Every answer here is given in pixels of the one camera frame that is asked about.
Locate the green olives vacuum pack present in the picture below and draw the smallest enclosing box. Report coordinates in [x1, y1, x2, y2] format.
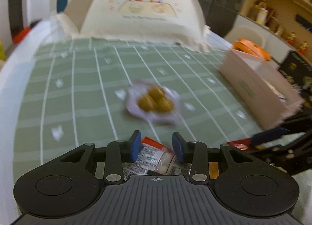
[125, 81, 181, 125]

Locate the small cake packet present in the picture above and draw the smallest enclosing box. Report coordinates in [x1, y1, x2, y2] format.
[208, 162, 219, 180]

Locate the red chicken snack packet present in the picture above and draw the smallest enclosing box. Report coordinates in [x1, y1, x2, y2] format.
[227, 138, 256, 153]

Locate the clear red-edged candy packet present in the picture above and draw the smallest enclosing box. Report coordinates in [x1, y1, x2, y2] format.
[123, 137, 191, 179]

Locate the pink open gift box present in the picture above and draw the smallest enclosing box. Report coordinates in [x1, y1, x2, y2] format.
[219, 50, 304, 130]

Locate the green grid tablecloth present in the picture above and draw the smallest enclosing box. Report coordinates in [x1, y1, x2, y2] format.
[13, 39, 260, 179]

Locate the black plum snack bag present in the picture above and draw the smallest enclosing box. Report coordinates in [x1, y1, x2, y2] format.
[278, 50, 311, 89]

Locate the orange cardboard box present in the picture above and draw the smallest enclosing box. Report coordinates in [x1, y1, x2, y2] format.
[232, 38, 271, 61]

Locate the far beige chair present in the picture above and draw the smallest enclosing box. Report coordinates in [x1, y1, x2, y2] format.
[224, 25, 265, 48]

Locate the cream cartoon food cover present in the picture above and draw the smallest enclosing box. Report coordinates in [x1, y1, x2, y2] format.
[57, 0, 210, 53]

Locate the wooden wall shelf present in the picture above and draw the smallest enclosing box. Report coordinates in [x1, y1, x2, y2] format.
[234, 0, 311, 61]

